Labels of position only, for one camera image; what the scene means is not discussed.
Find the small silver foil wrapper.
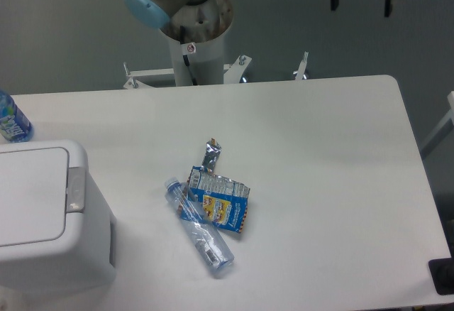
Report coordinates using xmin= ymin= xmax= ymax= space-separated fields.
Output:
xmin=201 ymin=138 xmax=222 ymax=172

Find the blue labelled water bottle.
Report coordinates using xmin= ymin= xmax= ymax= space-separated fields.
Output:
xmin=1 ymin=90 xmax=34 ymax=143

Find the white trash can lid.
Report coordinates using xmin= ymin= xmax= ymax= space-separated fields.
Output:
xmin=1 ymin=148 xmax=69 ymax=247

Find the white frame at right edge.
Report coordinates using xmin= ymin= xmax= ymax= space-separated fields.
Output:
xmin=420 ymin=91 xmax=453 ymax=160

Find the clear empty plastic bottle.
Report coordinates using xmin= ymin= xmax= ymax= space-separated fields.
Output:
xmin=165 ymin=178 xmax=235 ymax=278

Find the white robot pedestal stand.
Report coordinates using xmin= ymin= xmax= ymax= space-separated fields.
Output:
xmin=122 ymin=26 xmax=310 ymax=90

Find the grey lid push button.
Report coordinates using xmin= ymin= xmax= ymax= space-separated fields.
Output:
xmin=66 ymin=167 xmax=86 ymax=213

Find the blue snack bag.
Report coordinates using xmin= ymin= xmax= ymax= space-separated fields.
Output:
xmin=188 ymin=166 xmax=250 ymax=234

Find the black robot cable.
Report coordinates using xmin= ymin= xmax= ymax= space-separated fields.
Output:
xmin=179 ymin=25 xmax=198 ymax=86

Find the white trash can body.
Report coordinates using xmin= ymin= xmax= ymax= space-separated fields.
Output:
xmin=1 ymin=140 xmax=116 ymax=293

